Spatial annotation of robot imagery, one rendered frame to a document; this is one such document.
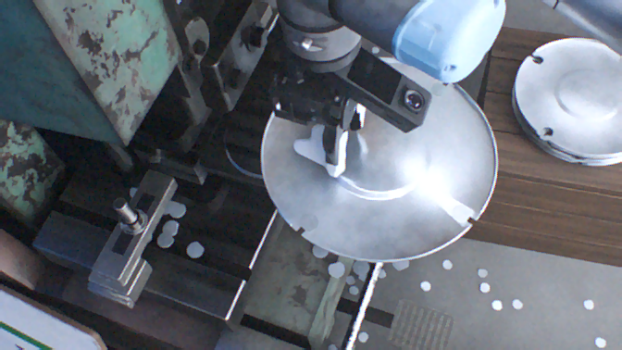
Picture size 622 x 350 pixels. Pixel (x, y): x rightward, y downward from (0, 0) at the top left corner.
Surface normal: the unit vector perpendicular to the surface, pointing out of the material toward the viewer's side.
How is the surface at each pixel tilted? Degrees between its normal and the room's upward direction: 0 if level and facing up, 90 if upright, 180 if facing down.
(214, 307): 0
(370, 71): 32
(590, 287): 0
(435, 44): 61
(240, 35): 90
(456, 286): 0
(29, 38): 90
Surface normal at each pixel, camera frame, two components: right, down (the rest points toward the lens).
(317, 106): -0.36, 0.84
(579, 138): -0.08, -0.48
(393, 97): 0.41, -0.24
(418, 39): -0.59, 0.43
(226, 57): 0.93, 0.29
